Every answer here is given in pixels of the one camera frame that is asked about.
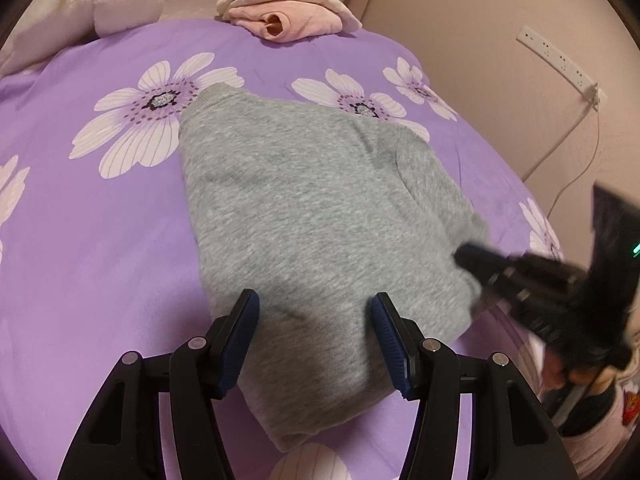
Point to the person's pink printed clothing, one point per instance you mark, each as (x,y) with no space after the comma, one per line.
(610,440)

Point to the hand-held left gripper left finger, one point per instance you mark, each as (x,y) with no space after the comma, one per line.
(232,355)

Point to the grey printed sweatshirt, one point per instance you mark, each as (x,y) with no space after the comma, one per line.
(310,220)

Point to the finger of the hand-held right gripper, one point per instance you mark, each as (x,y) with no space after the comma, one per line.
(500,270)

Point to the person's right hand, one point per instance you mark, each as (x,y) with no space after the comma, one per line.
(555,370)

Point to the white plush blanket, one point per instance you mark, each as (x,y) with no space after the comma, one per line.
(75,10)

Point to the purple floral blanket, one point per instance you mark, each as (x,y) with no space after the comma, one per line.
(100,260)

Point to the white wall power strip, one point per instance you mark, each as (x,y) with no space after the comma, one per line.
(560,62)

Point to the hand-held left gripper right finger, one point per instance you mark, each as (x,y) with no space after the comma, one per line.
(395,350)

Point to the folded pink garment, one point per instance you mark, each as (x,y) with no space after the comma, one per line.
(295,15)

